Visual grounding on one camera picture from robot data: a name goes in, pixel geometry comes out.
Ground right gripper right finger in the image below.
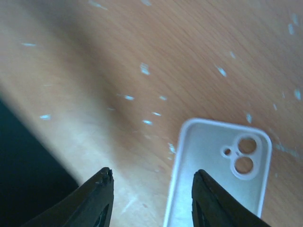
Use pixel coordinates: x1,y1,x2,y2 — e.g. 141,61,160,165
192,169,269,227

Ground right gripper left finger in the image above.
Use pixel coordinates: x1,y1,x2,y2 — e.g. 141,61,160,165
23,167,114,227

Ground pink phone case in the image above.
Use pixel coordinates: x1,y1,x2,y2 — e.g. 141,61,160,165
163,118,272,227

